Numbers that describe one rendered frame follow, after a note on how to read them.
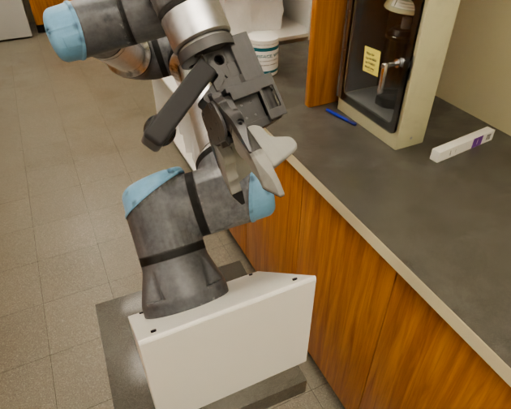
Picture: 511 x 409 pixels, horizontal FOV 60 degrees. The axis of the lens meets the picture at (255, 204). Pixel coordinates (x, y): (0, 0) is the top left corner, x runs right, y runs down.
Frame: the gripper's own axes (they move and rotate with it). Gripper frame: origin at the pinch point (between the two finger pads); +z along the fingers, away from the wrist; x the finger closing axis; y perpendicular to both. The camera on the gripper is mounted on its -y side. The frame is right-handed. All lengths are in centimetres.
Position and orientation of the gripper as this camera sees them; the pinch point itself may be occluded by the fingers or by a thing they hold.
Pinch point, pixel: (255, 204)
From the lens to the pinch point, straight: 55.0
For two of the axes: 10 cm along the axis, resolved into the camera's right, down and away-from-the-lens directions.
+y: 8.6, -4.0, 3.1
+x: -3.1, 0.5, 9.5
